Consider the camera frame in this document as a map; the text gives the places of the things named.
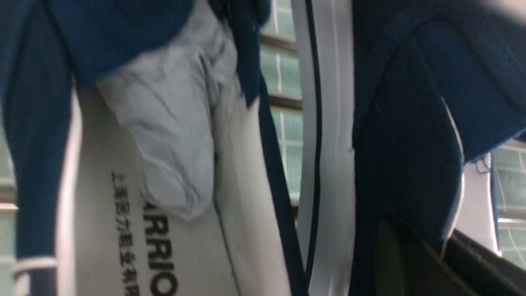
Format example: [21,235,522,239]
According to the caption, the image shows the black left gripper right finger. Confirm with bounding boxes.
[446,230,526,296]

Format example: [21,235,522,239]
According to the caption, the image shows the metal shoe rack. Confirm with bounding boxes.
[0,33,526,224]

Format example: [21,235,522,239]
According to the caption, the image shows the navy slip-on shoe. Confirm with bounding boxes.
[1,0,309,296]
[293,0,525,296]

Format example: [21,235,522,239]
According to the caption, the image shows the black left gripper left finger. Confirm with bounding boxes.
[373,220,468,296]

